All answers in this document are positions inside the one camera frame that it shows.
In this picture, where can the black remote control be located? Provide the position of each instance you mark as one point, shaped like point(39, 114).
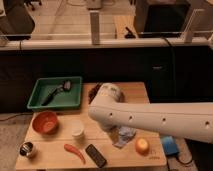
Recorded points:
point(96, 156)

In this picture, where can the small metal cup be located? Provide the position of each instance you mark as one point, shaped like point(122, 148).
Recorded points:
point(27, 149)

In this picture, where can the white railing post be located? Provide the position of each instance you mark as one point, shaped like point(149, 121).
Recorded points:
point(95, 27)

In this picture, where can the white cup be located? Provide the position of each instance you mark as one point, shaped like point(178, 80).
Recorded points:
point(77, 129)

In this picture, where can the black office chair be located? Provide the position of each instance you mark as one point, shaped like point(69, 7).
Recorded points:
point(17, 24)

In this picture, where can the black handled brush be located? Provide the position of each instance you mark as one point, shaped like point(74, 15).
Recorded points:
point(64, 87)

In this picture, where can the dark grape bunch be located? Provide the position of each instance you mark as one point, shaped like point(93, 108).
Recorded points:
point(92, 93)

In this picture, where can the crumpled blue-grey cloth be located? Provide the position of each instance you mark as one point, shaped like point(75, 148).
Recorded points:
point(122, 135)

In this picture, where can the orange round fruit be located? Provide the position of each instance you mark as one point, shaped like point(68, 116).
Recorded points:
point(141, 146)

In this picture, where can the green plastic tray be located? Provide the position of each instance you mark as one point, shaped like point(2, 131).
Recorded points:
point(62, 101)

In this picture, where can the wooden table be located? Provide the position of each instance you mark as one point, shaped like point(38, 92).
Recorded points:
point(51, 154)

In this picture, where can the red chili pepper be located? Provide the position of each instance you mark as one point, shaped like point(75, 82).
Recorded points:
point(75, 151)

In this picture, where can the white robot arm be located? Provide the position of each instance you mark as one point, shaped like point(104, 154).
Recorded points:
point(187, 120)

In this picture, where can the orange bowl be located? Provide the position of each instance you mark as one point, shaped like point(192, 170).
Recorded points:
point(45, 122)

